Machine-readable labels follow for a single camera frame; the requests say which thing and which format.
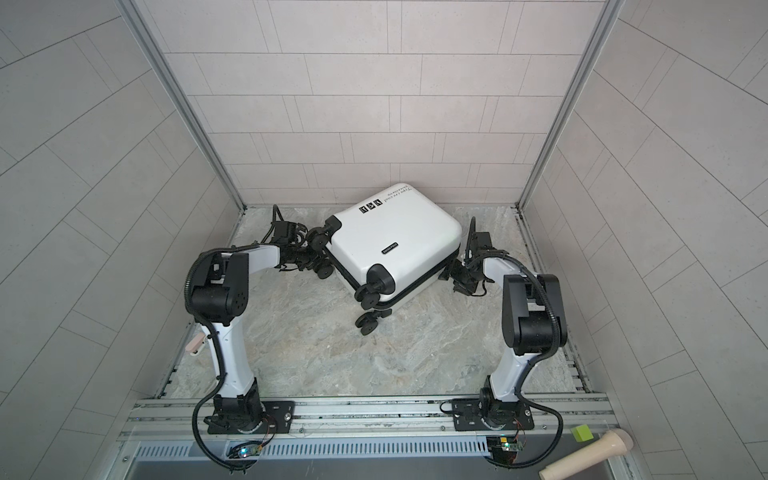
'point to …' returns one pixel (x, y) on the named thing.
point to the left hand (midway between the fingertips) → (335, 249)
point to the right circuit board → (504, 446)
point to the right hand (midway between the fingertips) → (444, 277)
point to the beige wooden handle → (614, 442)
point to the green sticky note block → (582, 433)
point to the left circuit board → (248, 452)
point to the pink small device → (196, 342)
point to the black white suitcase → (395, 246)
